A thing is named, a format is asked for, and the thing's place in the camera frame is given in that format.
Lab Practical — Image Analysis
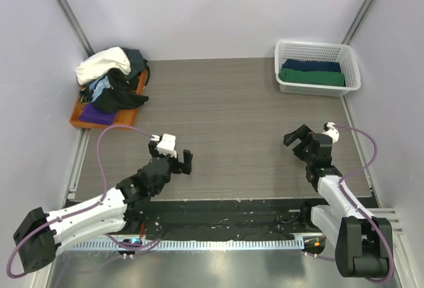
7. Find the rolled green t shirt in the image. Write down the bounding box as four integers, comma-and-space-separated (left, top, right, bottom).
278, 68, 345, 87

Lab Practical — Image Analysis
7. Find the orange wooden tray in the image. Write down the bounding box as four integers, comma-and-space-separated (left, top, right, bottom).
70, 70, 149, 129

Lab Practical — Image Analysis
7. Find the white t shirt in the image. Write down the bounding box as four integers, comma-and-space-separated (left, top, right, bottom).
75, 47, 131, 85

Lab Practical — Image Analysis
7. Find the white plastic basket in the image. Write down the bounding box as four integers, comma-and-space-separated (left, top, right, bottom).
274, 40, 361, 97

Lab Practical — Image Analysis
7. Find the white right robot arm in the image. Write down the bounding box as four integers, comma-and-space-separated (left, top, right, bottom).
284, 122, 395, 283

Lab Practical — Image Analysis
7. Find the purple t shirt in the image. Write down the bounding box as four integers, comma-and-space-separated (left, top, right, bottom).
79, 103, 116, 126

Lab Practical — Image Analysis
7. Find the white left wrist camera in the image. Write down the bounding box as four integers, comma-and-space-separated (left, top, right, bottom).
156, 134, 178, 158

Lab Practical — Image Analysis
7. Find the left aluminium frame post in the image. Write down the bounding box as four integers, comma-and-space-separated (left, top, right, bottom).
56, 0, 94, 56

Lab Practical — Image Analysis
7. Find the right aluminium frame post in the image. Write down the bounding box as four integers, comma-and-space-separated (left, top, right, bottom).
342, 0, 376, 45

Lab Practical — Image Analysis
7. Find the rolled navy t shirt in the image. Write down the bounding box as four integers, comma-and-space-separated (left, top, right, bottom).
282, 59, 341, 73

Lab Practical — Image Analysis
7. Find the white slotted cable duct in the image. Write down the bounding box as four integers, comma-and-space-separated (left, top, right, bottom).
72, 238, 304, 252

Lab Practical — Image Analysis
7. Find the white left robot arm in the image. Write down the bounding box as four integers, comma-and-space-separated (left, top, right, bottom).
12, 141, 193, 275

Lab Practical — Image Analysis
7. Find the dark teal t shirt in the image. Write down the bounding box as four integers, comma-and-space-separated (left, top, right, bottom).
122, 48, 147, 81

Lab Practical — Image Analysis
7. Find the aluminium frame post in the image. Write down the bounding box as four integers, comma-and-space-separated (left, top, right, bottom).
56, 0, 94, 56
342, 0, 376, 45

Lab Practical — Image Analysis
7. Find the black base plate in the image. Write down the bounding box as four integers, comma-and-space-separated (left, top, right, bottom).
64, 198, 378, 241

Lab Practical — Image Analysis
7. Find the black printed t shirt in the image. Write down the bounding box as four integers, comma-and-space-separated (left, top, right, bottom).
83, 68, 149, 114

